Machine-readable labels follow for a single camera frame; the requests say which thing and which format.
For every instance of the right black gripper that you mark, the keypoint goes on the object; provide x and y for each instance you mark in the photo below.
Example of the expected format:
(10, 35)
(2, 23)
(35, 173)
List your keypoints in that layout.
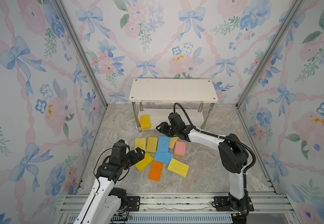
(168, 129)

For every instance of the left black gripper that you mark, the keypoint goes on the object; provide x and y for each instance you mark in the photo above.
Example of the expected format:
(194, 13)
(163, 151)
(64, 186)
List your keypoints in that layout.
(132, 157)

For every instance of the blue sponge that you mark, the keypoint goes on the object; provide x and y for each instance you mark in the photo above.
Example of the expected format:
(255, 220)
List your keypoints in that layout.
(165, 158)
(163, 144)

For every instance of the pink sponge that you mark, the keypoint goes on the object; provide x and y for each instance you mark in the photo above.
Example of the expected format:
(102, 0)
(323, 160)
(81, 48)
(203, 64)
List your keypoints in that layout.
(180, 149)

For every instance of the yellow porous sponge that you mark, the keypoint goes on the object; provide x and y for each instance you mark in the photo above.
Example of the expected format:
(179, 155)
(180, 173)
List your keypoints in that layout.
(178, 167)

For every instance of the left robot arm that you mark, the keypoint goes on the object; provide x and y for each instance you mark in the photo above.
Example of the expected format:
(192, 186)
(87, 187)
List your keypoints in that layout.
(105, 200)

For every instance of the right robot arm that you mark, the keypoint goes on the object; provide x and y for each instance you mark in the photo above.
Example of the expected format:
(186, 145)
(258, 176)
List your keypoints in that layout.
(234, 156)

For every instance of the white two-tier shelf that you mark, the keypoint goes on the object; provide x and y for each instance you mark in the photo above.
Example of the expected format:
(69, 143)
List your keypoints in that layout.
(169, 91)

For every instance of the bright yellow sponge left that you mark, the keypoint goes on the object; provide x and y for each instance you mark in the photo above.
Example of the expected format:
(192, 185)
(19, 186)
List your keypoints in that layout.
(148, 159)

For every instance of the pale yellow sponge far left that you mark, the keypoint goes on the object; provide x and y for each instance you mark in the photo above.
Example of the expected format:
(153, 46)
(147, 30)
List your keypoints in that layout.
(140, 143)

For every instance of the tan yellow sponge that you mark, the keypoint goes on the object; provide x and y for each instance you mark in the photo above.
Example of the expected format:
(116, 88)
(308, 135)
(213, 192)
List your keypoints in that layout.
(152, 144)

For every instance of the small tan sponge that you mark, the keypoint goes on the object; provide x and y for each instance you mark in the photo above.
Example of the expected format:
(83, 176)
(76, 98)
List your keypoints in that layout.
(172, 142)

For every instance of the orange sponge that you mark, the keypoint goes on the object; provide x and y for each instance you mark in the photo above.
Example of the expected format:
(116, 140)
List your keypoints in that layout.
(156, 170)

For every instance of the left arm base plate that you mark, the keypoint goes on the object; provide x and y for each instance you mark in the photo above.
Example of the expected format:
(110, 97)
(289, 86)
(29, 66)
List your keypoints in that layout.
(130, 203)

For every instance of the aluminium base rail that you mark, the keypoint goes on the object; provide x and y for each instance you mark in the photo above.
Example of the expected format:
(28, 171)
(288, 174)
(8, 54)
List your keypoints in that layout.
(268, 207)

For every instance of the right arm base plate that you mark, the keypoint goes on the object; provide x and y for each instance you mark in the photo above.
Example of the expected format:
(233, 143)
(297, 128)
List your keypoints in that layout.
(231, 204)

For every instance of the left aluminium corner post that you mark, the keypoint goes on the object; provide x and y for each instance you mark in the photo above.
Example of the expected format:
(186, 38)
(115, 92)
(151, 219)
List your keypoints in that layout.
(61, 10)

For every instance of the aluminium corner post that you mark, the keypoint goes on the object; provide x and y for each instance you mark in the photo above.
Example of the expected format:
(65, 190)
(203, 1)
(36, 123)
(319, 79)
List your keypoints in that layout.
(281, 32)
(61, 10)

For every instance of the right aluminium corner post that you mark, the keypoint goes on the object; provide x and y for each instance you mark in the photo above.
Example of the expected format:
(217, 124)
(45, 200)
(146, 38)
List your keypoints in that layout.
(281, 32)

